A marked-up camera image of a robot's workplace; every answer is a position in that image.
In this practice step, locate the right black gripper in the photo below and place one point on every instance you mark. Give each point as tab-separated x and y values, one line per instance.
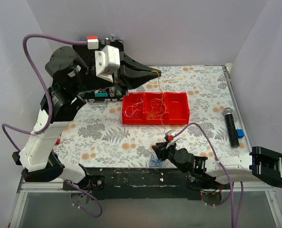
167	151

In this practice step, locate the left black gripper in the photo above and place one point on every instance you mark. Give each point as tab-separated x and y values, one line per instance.
121	77

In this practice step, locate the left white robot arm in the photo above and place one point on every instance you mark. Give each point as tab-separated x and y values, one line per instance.
58	108

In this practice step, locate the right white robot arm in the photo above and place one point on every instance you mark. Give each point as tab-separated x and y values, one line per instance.
260	164

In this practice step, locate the red three-compartment bin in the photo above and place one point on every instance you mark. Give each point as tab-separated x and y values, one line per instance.
160	108

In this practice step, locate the black poker chip case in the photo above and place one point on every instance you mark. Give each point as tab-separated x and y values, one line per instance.
105	94

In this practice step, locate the black microphone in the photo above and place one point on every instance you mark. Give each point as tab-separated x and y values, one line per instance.
233	136

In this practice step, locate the floral table mat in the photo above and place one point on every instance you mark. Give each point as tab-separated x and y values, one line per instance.
97	137

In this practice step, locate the small blue block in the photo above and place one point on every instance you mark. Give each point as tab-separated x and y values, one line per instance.
240	133

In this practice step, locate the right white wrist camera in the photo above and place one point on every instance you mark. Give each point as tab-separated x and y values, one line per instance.
170	136

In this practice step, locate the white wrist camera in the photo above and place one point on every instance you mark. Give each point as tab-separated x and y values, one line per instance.
107	62
170	136

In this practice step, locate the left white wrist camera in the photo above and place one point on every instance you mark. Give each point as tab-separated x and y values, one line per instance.
107	62

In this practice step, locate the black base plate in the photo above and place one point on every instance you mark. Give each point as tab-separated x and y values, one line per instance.
145	183

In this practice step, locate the aluminium frame rail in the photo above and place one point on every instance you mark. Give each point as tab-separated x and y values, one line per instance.
40	205

